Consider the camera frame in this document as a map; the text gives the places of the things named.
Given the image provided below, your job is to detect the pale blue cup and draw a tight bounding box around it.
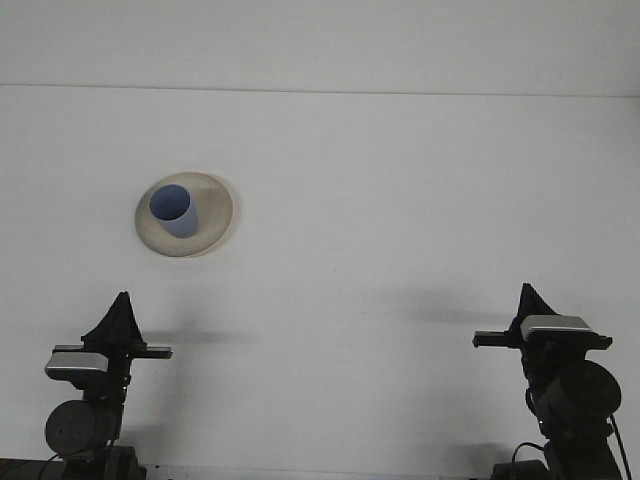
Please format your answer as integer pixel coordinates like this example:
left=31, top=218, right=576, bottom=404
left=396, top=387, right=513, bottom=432
left=148, top=183, right=200, bottom=241

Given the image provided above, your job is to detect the grey camera box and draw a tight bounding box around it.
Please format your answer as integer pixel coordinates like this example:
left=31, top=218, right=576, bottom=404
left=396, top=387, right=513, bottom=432
left=519, top=314, right=596, bottom=336
left=43, top=351, right=110, bottom=381

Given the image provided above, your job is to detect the pale round plate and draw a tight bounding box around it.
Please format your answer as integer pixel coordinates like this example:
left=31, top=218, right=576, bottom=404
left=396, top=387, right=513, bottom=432
left=133, top=171, right=237, bottom=259

